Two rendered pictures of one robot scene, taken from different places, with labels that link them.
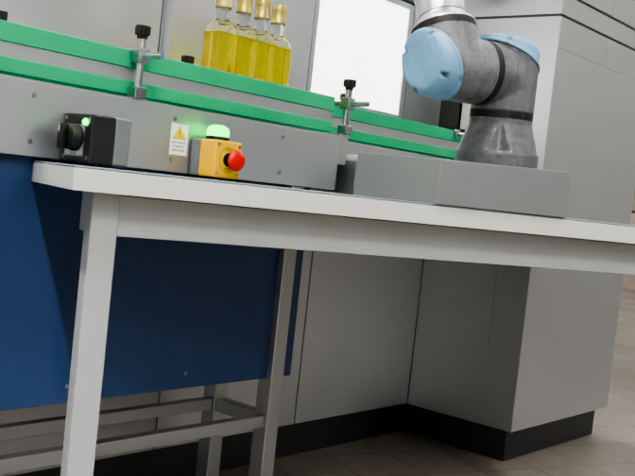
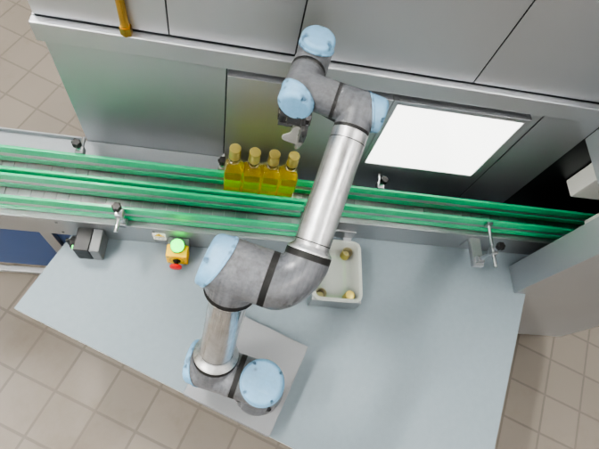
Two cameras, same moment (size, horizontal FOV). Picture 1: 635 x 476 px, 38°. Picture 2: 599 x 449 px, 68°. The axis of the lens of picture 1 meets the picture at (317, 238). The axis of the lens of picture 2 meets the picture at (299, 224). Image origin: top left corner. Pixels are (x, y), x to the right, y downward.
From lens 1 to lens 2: 2.20 m
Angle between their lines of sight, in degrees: 65
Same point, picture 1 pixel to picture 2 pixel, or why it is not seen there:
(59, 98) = (71, 224)
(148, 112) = (133, 229)
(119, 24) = (189, 121)
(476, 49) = (209, 387)
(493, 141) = not seen: hidden behind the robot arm
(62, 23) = (144, 121)
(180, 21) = (233, 128)
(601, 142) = not seen: outside the picture
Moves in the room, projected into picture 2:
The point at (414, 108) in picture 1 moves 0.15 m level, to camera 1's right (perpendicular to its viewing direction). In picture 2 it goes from (505, 167) to (536, 198)
